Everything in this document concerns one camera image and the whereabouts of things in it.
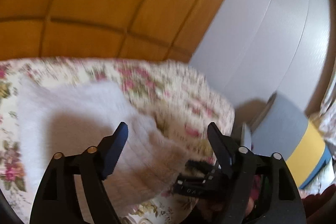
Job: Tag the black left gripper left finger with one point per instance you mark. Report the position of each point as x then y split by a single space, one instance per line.
69 178

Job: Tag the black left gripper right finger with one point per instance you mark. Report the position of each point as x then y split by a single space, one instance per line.
246 164

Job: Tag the white knitted garment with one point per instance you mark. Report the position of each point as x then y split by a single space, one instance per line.
69 119

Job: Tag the person's right hand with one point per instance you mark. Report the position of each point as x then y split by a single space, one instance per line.
268 203

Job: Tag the blue yellow striped pillow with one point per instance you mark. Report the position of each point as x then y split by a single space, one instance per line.
282 127

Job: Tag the floral bedspread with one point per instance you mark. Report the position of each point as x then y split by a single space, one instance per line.
175 95

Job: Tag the white cabinet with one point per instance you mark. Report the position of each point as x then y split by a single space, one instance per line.
254 48

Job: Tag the wooden wardrobe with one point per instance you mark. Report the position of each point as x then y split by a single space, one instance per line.
153 30

